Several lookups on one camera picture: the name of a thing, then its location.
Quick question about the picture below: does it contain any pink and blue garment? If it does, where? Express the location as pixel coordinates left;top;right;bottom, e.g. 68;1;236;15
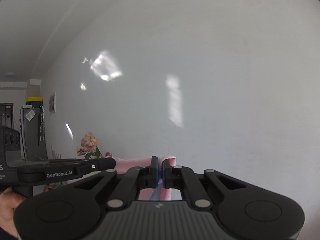
106;153;176;201

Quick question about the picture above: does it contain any grey refrigerator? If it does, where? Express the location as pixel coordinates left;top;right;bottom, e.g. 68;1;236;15
20;105;48;161

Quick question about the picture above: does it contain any person's left hand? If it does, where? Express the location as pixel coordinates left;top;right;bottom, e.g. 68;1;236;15
1;187;26;239

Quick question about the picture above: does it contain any dark door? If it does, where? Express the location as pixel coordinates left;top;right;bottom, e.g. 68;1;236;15
0;103;14;128

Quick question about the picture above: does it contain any wall poster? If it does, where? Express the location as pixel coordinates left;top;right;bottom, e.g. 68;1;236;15
49;92;56;114

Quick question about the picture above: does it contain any yellow box on refrigerator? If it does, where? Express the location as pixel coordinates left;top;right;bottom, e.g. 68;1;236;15
26;96;43;108

